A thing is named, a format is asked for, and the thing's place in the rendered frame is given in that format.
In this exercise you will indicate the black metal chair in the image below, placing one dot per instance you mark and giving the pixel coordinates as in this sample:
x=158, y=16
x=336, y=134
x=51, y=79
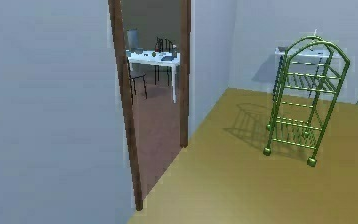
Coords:
x=136, y=80

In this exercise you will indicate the dark blue book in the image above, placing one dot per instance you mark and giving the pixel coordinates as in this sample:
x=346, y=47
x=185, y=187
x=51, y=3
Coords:
x=168, y=58

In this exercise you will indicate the white dining table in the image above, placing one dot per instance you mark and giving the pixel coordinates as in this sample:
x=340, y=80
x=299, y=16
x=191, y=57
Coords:
x=153, y=59

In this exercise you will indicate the black slatted chair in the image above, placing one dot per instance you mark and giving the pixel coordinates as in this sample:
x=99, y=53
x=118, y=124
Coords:
x=164, y=45

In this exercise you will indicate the grey open laptop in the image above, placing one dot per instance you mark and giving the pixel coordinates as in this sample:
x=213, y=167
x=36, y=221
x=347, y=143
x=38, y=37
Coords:
x=133, y=41

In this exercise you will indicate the brown wooden door frame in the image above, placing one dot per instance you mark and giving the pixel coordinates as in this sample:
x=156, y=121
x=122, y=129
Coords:
x=127, y=110

